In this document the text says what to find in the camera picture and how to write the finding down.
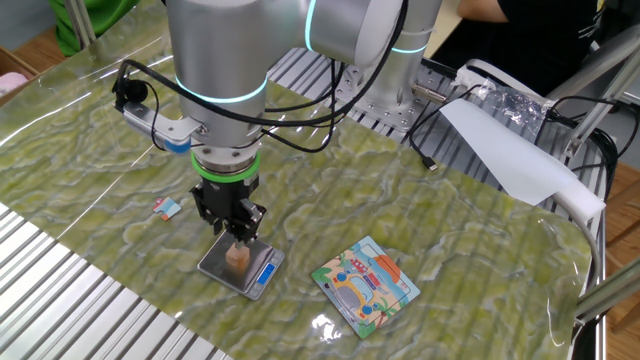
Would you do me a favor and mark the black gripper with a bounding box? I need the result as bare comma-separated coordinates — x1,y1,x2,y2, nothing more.
189,177,267,250

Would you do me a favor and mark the small wooden cube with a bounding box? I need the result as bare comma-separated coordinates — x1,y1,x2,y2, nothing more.
224,243,251,275

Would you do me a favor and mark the bare person forearm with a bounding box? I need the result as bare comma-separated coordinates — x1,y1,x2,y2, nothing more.
456,0,510,25

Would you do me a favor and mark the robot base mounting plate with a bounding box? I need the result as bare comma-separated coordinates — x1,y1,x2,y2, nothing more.
327,57,457,134

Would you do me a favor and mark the silver digital pocket scale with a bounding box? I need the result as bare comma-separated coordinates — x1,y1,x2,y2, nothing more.
196,227,286,301

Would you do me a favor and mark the pink object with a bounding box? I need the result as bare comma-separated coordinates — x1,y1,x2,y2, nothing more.
0,72,29,98

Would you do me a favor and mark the loose jigsaw puzzle piece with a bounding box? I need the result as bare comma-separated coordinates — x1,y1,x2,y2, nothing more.
152,196,182,221

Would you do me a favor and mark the colourful car puzzle board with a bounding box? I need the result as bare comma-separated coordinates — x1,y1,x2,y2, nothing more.
310,235,421,340

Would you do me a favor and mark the green marble pattern mat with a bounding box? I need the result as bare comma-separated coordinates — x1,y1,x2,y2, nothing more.
0,0,601,360

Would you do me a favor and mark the white paper sheet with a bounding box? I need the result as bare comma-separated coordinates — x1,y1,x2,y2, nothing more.
439,97,607,224

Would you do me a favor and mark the crumpled clear plastic wrap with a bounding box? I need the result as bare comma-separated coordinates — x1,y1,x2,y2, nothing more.
454,64,556,136

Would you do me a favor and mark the person in black shirt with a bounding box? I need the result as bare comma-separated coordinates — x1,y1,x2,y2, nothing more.
432,0,607,96

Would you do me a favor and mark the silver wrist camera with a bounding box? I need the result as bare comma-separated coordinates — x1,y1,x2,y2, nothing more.
121,99,204,155

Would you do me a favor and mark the black usb cable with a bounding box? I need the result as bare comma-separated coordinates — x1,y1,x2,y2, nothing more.
407,84,481,173

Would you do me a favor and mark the aluminium frame post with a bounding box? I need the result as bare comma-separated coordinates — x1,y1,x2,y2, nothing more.
573,255,640,324
63,0,97,50
562,47,640,159

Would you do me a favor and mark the white curved hose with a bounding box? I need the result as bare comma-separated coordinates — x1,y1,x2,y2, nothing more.
552,194,602,301

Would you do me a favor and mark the black cable bundle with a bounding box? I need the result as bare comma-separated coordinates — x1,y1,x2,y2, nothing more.
547,94,640,201

